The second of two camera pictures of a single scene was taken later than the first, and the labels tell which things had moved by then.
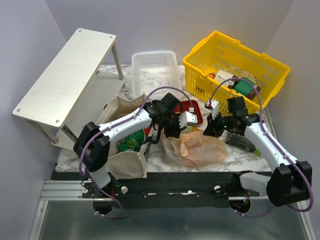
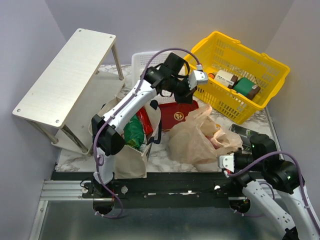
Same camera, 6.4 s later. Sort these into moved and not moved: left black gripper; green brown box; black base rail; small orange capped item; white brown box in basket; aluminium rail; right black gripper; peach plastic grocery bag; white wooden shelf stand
Moved: right black gripper; left black gripper; peach plastic grocery bag
Not moved: small orange capped item; white wooden shelf stand; white brown box in basket; black base rail; green brown box; aluminium rail
